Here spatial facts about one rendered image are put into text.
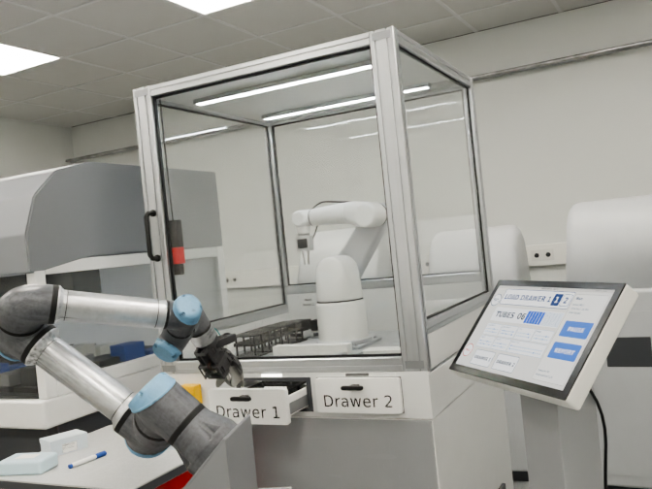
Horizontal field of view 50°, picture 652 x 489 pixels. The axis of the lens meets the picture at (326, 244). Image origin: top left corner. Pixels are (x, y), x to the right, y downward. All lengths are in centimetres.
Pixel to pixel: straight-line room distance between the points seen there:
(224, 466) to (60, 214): 147
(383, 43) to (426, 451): 124
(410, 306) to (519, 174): 324
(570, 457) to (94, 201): 198
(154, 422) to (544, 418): 97
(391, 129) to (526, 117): 321
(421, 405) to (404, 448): 15
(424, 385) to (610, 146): 332
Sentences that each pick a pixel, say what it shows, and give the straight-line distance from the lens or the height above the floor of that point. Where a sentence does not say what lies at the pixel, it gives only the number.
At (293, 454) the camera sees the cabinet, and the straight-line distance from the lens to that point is 243.
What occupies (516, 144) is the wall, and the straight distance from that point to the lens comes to 530.
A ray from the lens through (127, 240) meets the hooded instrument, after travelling 305.
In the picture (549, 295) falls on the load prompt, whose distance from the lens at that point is 192.
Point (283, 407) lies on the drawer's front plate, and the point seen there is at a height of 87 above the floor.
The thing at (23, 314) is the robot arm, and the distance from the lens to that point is 181.
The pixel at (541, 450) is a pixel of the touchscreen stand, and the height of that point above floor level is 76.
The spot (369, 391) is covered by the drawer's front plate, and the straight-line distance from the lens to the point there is 223.
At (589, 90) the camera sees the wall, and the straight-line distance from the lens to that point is 526.
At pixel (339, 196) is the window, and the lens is 224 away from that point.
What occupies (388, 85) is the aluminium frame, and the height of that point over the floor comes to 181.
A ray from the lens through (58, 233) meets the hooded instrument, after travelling 280.
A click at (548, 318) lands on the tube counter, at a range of 187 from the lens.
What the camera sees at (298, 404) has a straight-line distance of 230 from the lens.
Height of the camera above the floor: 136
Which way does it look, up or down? level
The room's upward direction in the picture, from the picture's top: 6 degrees counter-clockwise
